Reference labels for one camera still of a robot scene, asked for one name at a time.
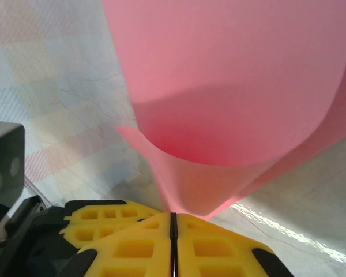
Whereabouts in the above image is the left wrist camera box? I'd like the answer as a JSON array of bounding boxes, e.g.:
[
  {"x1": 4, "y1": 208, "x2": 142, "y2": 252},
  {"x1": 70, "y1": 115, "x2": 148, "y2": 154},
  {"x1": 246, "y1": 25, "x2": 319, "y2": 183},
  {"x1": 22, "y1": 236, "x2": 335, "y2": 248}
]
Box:
[{"x1": 0, "y1": 121, "x2": 25, "y2": 207}]

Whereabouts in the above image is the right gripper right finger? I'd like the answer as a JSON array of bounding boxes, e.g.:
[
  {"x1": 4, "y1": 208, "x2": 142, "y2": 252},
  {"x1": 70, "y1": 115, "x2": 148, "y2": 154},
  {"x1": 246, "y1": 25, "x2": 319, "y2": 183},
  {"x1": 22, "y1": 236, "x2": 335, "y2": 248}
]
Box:
[{"x1": 176, "y1": 212, "x2": 295, "y2": 277}]

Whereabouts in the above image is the pink cloth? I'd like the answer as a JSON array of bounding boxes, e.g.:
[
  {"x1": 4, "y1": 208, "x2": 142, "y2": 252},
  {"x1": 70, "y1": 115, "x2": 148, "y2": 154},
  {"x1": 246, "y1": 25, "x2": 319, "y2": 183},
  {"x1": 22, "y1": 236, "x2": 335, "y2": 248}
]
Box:
[{"x1": 100, "y1": 0, "x2": 346, "y2": 222}]

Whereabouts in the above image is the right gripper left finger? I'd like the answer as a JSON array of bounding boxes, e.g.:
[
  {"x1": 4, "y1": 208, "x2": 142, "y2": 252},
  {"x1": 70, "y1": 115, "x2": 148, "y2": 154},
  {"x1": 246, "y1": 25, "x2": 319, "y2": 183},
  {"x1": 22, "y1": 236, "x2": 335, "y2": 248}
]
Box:
[{"x1": 74, "y1": 212, "x2": 173, "y2": 277}]

